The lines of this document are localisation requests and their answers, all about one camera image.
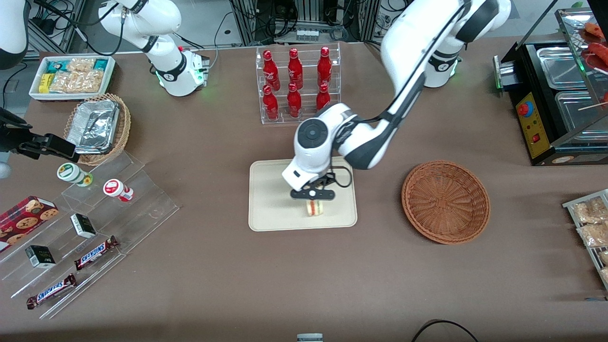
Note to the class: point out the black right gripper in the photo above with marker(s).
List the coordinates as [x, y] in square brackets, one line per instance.
[15, 140]

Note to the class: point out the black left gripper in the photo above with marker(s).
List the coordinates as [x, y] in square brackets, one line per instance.
[326, 179]

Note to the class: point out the plastic-wrapped sandwich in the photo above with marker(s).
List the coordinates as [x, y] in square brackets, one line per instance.
[315, 208]

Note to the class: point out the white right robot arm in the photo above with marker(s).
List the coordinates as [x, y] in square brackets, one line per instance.
[142, 19]

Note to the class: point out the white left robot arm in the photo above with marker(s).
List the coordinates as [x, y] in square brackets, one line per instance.
[408, 57]

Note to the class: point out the beige plastic tray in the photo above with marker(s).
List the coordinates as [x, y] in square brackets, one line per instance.
[275, 199]

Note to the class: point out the silver foil tray stack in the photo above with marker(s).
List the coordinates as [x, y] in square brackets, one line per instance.
[92, 126]

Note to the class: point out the small oval wicker basket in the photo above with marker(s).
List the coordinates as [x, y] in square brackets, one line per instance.
[124, 123]

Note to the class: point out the round brown wicker basket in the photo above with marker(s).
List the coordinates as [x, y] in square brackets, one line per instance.
[446, 204]

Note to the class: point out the tray of packaged crackers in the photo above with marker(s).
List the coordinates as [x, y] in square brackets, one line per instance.
[572, 205]

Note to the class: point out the green-label yogurt cup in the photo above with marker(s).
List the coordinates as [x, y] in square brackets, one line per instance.
[71, 173]

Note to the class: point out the yellow snack packet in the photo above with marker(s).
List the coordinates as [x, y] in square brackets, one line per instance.
[44, 83]

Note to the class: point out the large clear snack bag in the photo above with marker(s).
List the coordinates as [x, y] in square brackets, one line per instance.
[76, 81]

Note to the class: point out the red-label yogurt cup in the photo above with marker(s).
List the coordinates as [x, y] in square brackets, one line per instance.
[116, 189]

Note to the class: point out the white snack bin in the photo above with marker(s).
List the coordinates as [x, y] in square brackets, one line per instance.
[107, 85]

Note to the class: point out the small black carton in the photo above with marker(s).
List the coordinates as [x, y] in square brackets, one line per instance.
[83, 225]
[40, 256]

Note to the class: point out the teal snack packet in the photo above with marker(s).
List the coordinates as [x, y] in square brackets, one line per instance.
[57, 66]

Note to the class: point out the red cookie box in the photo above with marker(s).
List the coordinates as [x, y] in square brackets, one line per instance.
[23, 221]

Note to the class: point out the small clear snack bag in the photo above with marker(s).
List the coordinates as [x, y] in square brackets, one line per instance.
[80, 64]

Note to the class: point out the red cola bottle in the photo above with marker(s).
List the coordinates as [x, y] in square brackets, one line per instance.
[270, 71]
[324, 66]
[270, 103]
[295, 69]
[294, 100]
[323, 97]

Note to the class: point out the clear acrylic stepped stand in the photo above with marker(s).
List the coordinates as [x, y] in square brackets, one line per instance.
[142, 209]

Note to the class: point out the snickers bar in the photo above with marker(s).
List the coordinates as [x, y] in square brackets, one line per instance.
[96, 252]
[51, 291]

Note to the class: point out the clear acrylic bottle rack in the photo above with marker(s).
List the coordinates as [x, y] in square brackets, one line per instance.
[306, 59]

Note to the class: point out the white power strip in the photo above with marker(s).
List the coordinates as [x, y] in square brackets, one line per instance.
[307, 34]

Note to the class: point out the black food warmer machine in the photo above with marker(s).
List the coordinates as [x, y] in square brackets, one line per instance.
[534, 123]

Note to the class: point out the steel warmer pan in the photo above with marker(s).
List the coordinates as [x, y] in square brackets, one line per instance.
[577, 111]
[560, 66]

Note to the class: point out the clear bag of snacks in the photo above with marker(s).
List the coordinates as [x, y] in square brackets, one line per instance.
[589, 211]
[605, 274]
[593, 235]
[604, 257]

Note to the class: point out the gray metal bracket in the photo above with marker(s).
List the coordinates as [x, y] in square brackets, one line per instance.
[309, 337]

